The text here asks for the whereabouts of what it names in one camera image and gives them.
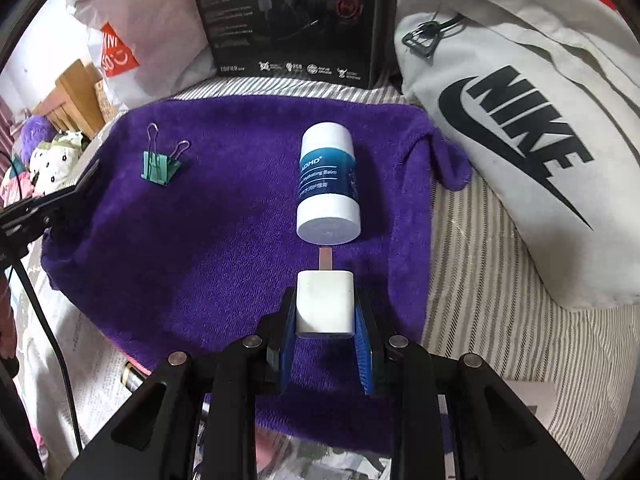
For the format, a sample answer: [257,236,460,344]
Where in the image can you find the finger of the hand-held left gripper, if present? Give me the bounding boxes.
[0,159,101,247]

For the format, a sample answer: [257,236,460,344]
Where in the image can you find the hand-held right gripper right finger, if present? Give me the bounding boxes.
[352,287,586,480]

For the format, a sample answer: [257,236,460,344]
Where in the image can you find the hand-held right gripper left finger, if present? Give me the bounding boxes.
[60,285,301,480]

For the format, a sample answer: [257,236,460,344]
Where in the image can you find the white charger adapter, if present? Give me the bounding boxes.
[295,247,356,339]

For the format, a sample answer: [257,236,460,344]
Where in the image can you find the black and gold tube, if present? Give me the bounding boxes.
[121,362,151,393]

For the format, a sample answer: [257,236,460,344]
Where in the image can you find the pink cloth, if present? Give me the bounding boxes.
[0,170,36,206]

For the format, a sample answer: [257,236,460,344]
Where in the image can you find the white spotted plush toy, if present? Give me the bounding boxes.
[27,130,91,196]

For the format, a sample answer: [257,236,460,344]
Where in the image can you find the purple plush toy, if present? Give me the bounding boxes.
[20,115,58,156]

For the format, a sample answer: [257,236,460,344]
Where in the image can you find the green binder clip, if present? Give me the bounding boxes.
[140,124,192,185]

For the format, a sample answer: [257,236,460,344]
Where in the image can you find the patterned tan box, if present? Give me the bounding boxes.
[94,79,117,122]

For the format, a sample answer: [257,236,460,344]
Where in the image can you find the light wooden headboard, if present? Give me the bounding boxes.
[32,59,108,138]

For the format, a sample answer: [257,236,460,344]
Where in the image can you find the purple towel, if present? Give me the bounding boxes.
[40,94,473,456]

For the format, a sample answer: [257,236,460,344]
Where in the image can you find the newspaper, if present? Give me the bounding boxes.
[15,230,401,480]

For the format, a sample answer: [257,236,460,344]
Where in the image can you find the white jar with teal label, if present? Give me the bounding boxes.
[296,122,362,246]

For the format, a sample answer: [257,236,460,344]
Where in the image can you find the white paper card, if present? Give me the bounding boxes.
[505,379,558,431]

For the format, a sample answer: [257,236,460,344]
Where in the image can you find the white plastic bag red logo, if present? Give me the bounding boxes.
[65,0,218,106]

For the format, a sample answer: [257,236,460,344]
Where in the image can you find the black headphone box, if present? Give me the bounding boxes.
[185,0,391,90]

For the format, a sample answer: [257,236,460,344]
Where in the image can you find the grey waist bag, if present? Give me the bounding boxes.
[395,0,640,311]

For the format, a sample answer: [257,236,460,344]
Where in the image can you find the black cable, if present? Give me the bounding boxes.
[0,255,83,453]

